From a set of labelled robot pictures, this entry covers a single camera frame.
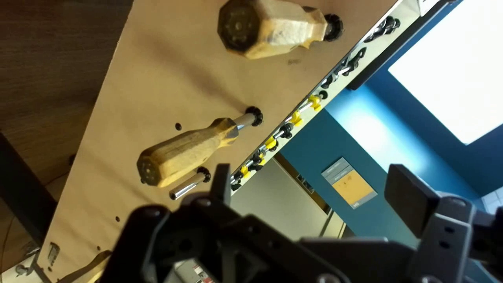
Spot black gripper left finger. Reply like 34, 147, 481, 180
99, 161, 303, 283

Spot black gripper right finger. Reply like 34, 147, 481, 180
383, 161, 503, 283

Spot foosball rod two black players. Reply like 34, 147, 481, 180
135, 45, 369, 190

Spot foosball table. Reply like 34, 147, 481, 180
12, 0, 446, 283

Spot bright window pane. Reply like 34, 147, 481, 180
386, 0, 503, 147

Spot orange and grey wall poster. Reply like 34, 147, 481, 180
319, 155, 380, 210

